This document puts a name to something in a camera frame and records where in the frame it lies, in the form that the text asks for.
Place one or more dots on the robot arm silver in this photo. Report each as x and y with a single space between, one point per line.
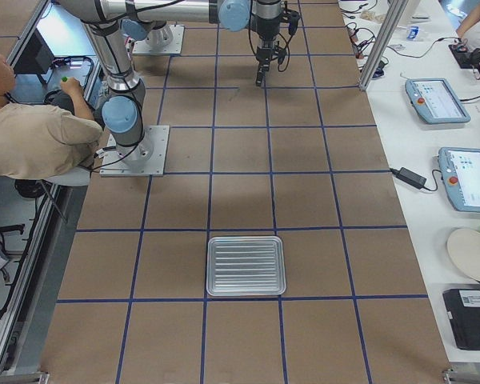
156 34
122 111

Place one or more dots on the teach pendant tablet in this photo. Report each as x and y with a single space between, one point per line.
460 170
435 101

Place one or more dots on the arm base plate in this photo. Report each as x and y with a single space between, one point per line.
147 159
141 48

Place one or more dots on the upper teach pendant tablet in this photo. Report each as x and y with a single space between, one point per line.
435 101

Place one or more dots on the black box with label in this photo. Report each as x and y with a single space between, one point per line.
463 311

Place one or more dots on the beige round plate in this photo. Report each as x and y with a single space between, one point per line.
463 247

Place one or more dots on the lower teach pendant tablet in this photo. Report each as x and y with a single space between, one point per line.
460 170

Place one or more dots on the person in beige shirt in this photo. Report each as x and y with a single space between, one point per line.
42 141

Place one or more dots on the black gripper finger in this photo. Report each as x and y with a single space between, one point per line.
262 75
258 80

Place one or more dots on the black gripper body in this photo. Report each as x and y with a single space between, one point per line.
265 42

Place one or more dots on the ribbed metal tray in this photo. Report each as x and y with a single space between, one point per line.
245 266

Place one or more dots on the black power adapter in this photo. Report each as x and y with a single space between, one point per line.
409 177

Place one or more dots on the aluminium frame post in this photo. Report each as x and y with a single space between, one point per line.
393 16

